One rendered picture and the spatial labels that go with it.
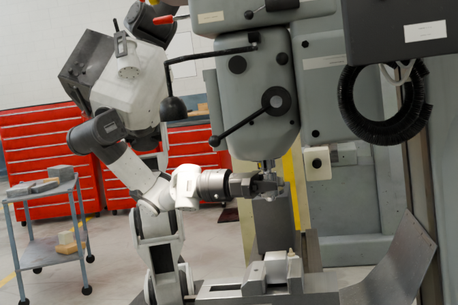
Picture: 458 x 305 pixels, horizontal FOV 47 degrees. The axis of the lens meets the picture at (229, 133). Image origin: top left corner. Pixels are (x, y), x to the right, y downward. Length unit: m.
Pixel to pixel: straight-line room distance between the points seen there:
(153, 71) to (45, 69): 9.87
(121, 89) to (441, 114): 0.92
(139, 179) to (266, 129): 0.54
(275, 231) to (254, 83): 0.64
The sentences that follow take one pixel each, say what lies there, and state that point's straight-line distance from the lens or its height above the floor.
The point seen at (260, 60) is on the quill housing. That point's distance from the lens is 1.23.
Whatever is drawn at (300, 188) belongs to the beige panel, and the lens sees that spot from 3.13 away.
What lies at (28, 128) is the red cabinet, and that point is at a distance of 6.67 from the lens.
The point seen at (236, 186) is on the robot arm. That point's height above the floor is 1.24.
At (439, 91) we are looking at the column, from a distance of 1.20.
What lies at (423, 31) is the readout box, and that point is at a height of 1.56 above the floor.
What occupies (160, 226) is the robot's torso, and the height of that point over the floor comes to 1.00.
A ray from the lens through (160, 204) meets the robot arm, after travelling 1.65.
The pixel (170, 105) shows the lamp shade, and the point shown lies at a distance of 1.33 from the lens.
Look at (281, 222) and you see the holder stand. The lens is 1.72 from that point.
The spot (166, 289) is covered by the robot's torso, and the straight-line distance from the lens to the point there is 2.19.
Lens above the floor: 1.53
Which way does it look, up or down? 7 degrees down
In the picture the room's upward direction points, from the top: 8 degrees counter-clockwise
